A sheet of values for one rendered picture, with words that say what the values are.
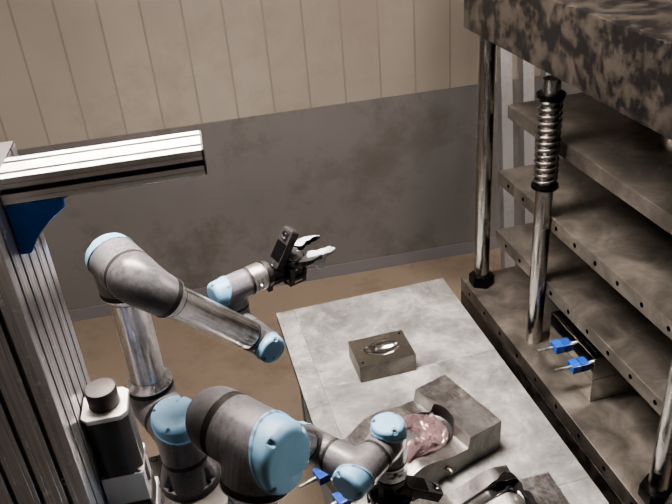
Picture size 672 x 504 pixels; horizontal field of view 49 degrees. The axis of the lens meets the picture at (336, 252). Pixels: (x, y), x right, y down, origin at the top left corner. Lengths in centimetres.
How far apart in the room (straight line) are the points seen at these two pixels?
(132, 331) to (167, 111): 242
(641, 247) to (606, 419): 55
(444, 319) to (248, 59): 188
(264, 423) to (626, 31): 120
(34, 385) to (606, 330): 170
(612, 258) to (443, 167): 230
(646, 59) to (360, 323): 150
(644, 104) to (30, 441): 143
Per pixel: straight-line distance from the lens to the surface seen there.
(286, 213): 435
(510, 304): 295
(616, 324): 246
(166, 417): 184
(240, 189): 426
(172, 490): 197
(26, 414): 137
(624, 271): 225
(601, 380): 251
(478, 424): 224
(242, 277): 190
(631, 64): 184
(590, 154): 234
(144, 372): 187
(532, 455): 233
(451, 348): 269
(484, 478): 208
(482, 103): 270
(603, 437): 244
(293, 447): 120
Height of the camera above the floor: 246
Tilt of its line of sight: 30 degrees down
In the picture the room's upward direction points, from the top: 5 degrees counter-clockwise
